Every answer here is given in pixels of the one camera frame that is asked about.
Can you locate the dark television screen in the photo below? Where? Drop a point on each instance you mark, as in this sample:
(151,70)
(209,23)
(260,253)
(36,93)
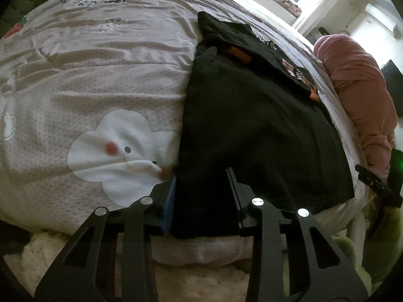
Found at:
(395,85)

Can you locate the white curtain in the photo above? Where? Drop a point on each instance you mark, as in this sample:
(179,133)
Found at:
(321,12)

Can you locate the white fleece blanket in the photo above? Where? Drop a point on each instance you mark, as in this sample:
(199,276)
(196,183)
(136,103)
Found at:
(204,248)

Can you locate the white air conditioner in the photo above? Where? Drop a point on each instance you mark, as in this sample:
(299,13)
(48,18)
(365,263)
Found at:
(377,14)

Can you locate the pink rolled duvet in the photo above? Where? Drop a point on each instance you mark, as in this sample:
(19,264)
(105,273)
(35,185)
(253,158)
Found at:
(355,85)

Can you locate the black sweater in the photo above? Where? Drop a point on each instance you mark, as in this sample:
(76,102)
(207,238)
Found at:
(252,132)

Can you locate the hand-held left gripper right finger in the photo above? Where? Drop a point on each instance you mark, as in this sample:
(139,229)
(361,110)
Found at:
(241,209)

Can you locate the printed strawberry blanket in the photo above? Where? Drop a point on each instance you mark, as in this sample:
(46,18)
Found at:
(94,85)

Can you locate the green quilted headboard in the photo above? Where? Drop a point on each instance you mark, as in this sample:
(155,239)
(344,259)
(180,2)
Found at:
(17,6)

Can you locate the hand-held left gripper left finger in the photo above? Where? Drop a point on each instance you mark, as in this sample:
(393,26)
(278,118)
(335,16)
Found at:
(168,209)

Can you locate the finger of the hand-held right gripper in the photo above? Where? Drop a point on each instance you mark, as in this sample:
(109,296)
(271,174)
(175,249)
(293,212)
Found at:
(371,180)

